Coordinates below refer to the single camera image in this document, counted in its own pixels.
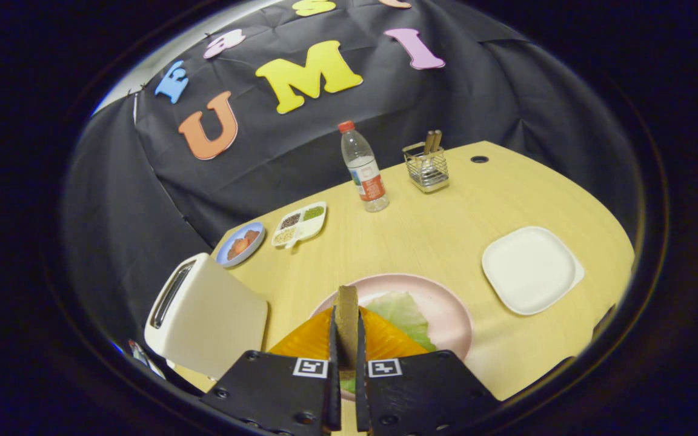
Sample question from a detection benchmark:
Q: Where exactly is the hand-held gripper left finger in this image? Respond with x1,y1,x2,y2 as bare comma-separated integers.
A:
199,306,342,435

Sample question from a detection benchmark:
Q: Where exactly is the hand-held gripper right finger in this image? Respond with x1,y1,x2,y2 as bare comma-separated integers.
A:
355,307,501,434

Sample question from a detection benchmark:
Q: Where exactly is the plain brown bread slice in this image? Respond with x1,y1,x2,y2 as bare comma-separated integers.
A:
334,285,360,379

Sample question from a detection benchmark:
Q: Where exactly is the green lettuce leaf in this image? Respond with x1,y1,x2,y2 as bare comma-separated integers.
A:
340,291,437,394

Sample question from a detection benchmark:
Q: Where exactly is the pink round plate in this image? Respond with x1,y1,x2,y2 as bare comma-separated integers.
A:
311,273,474,400

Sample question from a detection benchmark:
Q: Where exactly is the white toaster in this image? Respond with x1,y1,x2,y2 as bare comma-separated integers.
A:
144,253,269,381

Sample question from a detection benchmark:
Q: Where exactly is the white divided dish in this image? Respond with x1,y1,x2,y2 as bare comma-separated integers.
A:
271,201,328,249

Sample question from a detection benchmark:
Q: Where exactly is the small blue plate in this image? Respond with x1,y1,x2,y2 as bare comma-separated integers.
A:
215,221,266,269

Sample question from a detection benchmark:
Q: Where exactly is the white square plate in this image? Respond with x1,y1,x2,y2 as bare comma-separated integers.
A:
482,226,585,316

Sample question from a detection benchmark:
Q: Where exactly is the clear plastic water bottle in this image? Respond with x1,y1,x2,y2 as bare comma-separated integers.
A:
337,121,390,213

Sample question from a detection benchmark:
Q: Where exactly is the metal wire cutlery holder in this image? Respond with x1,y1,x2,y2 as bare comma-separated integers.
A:
402,142,450,194

